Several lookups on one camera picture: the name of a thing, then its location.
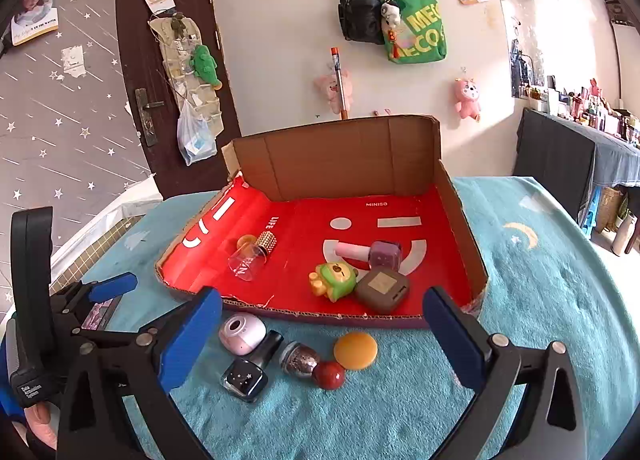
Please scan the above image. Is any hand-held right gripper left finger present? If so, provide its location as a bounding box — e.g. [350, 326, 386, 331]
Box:
[56, 286, 224, 460]

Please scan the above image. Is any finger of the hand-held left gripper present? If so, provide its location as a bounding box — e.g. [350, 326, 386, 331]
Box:
[52, 310, 95, 342]
[50, 272, 138, 313]

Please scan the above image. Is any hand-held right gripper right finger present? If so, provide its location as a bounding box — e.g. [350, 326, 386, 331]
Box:
[422, 286, 588, 460]

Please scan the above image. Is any brown square case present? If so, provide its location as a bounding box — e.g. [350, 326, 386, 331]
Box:
[354, 267, 411, 312]

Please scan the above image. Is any glass bottle with studded cap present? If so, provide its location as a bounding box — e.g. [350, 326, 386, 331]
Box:
[227, 231, 279, 282]

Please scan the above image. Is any green toy figure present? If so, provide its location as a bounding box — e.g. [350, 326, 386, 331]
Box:
[307, 261, 359, 302]

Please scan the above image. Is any red-lined cardboard box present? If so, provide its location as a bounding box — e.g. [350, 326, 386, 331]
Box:
[156, 114, 488, 331]

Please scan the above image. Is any person's left hand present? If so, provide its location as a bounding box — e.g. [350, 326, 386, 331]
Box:
[22, 402, 58, 451]

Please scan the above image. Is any dark grid pattern mat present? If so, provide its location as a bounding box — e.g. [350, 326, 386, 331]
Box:
[50, 217, 136, 291]

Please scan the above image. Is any pink round device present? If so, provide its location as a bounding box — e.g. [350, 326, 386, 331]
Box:
[219, 312, 267, 357]

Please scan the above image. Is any dark starry nail polish bottle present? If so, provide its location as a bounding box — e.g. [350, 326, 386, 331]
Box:
[220, 330, 285, 403]

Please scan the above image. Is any orange egg-shaped toy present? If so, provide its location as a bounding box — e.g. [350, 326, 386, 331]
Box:
[333, 332, 379, 370]

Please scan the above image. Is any pink nail polish bottle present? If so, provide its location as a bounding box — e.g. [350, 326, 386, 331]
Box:
[334, 240, 403, 269]

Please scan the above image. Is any glitter nail polish bottle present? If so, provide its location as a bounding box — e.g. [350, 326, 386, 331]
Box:
[279, 341, 322, 380]

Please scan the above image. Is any red ball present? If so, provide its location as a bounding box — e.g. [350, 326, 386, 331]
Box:
[312, 361, 346, 391]

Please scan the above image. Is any clear plastic bag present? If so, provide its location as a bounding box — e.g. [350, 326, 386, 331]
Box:
[177, 100, 218, 167]

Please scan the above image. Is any table with dark cloth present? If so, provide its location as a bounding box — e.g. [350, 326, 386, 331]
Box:
[514, 107, 640, 241]

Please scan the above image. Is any dark brown door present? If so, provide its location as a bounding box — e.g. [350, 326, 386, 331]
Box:
[116, 0, 242, 201]

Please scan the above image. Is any pink plush toy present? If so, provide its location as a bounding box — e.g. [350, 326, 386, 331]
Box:
[454, 77, 482, 122]
[314, 71, 354, 113]

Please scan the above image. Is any clear hanging organizer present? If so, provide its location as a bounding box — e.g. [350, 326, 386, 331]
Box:
[149, 15, 223, 136]

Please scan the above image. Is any green plush toy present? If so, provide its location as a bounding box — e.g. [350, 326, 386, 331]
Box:
[189, 44, 222, 91]

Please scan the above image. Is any row of small table clutter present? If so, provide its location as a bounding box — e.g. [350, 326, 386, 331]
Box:
[530, 75, 640, 148]

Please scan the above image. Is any orange-tipped broom stick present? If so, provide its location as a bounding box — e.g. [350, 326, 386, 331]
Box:
[330, 46, 348, 120]

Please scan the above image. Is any red tassel charm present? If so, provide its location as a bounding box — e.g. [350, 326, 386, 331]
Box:
[387, 29, 408, 61]

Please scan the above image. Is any green tote bag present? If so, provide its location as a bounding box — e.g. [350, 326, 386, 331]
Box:
[385, 0, 447, 64]

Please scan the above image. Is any white plush charm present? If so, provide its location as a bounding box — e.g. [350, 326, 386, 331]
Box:
[380, 0, 403, 31]

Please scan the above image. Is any black backpack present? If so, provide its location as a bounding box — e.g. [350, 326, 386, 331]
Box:
[339, 0, 386, 46]

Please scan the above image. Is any metal door handle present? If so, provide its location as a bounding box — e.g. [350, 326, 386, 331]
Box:
[134, 87, 166, 147]

